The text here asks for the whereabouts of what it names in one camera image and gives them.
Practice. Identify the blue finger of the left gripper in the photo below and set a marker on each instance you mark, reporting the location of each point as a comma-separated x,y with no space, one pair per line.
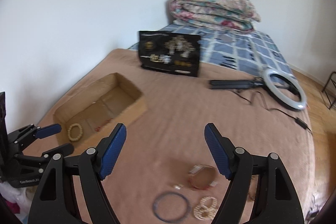
64,150
43,132

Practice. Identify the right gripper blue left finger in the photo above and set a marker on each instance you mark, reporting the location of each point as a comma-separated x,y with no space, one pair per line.
109,150

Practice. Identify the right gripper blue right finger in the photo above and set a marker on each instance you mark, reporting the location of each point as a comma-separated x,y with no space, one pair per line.
220,148

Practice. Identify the dark thin bangle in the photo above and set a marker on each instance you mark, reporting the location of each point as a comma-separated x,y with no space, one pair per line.
171,207

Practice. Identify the pink white clothing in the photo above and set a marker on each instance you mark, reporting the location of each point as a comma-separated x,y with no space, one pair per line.
17,200

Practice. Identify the open cardboard box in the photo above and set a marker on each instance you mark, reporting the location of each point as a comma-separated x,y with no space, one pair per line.
112,96

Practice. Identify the small white earrings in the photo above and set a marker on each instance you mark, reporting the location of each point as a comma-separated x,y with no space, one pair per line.
178,187

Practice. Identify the blue checkered bed sheet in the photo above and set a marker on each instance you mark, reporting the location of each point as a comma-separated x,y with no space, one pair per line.
250,53

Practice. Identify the black snack bag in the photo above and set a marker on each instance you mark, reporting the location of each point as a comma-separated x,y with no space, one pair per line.
168,52

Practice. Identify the black clothes rack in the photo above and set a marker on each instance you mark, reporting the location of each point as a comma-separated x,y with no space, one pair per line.
329,90

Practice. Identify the folded floral quilt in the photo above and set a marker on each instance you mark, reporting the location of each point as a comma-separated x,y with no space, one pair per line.
219,15

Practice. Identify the white ring light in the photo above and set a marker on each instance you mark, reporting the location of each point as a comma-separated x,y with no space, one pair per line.
284,89

